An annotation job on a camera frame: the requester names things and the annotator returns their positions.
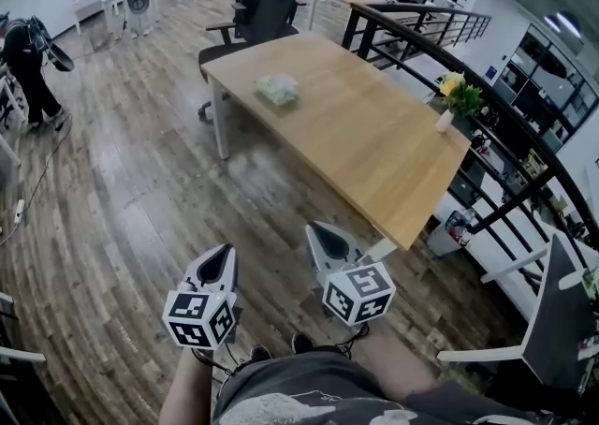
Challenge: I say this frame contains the white waste bin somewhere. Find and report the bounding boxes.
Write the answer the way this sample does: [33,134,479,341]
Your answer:
[428,208,476,258]

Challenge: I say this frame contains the person's right black shoe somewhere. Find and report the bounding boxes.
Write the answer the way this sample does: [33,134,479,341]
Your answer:
[291,331,315,354]

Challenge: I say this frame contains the white table leg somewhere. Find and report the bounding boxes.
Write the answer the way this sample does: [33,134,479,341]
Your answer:
[367,238,399,263]
[211,76,230,161]

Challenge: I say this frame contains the pale pink vase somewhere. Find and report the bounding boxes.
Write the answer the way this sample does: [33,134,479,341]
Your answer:
[434,108,455,133]

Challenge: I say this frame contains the small potted flowers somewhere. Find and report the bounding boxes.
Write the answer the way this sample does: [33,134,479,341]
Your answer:
[582,268,599,302]

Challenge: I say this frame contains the person's dark printed shirt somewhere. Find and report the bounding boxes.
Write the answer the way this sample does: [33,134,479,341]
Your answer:
[212,350,562,425]

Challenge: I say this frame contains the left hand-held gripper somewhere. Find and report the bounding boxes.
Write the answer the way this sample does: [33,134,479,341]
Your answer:
[162,243,243,350]

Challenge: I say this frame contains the yellow flower bouquet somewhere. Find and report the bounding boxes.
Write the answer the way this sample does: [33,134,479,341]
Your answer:
[438,70,484,118]

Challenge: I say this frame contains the person's left forearm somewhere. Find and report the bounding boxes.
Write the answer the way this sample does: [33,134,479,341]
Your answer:
[158,346,217,425]

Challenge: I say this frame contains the dark table with white frame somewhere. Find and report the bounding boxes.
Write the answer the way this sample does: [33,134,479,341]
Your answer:
[437,233,599,391]

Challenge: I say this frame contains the person's right forearm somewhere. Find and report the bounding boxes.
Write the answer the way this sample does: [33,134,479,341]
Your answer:
[362,319,439,401]

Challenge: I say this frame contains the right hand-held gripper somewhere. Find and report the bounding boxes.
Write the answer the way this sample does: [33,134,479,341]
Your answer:
[306,221,397,327]

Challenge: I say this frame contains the black pendant lamp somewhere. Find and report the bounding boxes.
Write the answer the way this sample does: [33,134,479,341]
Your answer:
[545,10,581,38]

